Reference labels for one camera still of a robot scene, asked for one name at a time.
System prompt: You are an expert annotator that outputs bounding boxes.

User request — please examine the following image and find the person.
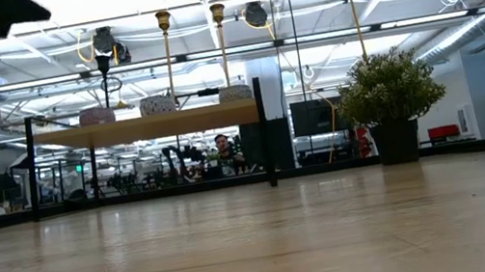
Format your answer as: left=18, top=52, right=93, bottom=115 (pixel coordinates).
left=208, top=129, right=250, bottom=179

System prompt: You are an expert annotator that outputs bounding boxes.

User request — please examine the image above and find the black wall screen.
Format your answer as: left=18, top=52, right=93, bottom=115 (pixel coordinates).
left=288, top=94, right=351, bottom=140

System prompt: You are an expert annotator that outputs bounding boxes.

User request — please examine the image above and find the wooden shelf with black frame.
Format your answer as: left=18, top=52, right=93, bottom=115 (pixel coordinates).
left=16, top=76, right=280, bottom=227

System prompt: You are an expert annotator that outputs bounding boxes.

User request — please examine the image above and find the artificial plant in black pot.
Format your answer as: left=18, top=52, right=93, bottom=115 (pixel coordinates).
left=330, top=40, right=457, bottom=173

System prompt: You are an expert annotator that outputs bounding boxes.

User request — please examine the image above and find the black ceiling cable reel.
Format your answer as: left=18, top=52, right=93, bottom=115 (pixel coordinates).
left=112, top=38, right=133, bottom=67
left=242, top=0, right=271, bottom=30
left=89, top=25, right=119, bottom=56

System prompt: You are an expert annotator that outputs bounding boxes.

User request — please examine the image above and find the orange hanging cable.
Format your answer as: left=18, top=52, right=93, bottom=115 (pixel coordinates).
left=343, top=0, right=370, bottom=64

